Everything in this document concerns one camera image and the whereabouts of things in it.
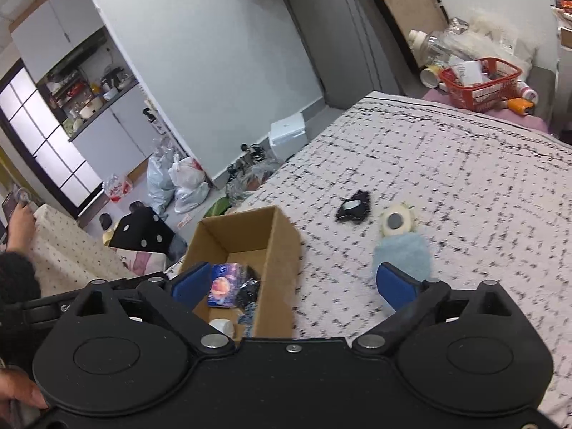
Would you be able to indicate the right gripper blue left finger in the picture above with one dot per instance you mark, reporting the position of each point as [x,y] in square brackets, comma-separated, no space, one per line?
[192,286]

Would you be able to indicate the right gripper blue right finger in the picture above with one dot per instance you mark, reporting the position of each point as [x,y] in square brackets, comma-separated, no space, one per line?
[397,288]

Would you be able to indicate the light blue fluffy plush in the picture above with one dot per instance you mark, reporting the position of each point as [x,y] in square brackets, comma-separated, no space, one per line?
[408,252]

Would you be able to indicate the blue denim fabric piece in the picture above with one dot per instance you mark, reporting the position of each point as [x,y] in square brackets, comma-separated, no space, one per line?
[247,319]

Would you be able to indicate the black felt stitched patch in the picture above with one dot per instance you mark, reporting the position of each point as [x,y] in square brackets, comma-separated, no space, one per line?
[354,209]

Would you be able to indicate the person's hand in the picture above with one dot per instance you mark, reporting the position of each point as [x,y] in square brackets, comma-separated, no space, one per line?
[21,229]

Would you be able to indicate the blue printed tissue pack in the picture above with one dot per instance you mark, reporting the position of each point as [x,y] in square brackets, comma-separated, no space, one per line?
[226,281]

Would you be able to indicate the black polka dot stool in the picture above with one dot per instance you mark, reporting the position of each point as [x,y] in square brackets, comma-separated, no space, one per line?
[143,230]

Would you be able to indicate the green leaf cartoon mat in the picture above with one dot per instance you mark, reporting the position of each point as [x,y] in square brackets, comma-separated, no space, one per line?
[220,207]

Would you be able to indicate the brown cardboard box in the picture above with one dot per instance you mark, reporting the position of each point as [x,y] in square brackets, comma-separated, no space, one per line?
[265,240]

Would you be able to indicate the grey plastic bag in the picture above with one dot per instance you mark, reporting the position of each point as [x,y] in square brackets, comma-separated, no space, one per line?
[160,187]

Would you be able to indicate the white plastic bag red print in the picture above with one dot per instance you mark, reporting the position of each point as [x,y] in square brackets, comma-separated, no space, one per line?
[186,173]

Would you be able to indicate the red white snack package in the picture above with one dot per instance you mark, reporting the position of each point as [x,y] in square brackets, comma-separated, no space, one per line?
[117,187]

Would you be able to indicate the clear plastic bag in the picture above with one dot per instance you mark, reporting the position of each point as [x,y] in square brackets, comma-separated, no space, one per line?
[243,182]

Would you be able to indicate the white black patterned blanket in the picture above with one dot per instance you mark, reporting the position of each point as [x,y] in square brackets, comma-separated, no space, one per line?
[492,199]

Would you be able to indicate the white foam box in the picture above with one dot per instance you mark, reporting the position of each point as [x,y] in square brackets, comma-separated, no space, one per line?
[287,136]

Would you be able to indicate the paper cup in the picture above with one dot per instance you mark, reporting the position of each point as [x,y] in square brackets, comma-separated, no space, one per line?
[430,76]

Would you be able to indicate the pink bed sheet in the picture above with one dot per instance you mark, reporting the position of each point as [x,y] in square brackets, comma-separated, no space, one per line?
[532,122]

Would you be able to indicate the red plastic basket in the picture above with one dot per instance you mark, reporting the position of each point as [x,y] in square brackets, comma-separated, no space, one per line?
[481,84]

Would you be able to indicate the kitchen shelf with items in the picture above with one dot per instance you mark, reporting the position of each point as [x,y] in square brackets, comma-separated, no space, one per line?
[91,80]

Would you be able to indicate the clear plastic bottle white cap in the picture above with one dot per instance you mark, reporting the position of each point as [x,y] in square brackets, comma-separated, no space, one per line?
[434,48]

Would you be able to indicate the dark grey wardrobe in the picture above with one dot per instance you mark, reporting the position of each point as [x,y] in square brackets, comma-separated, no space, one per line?
[347,48]

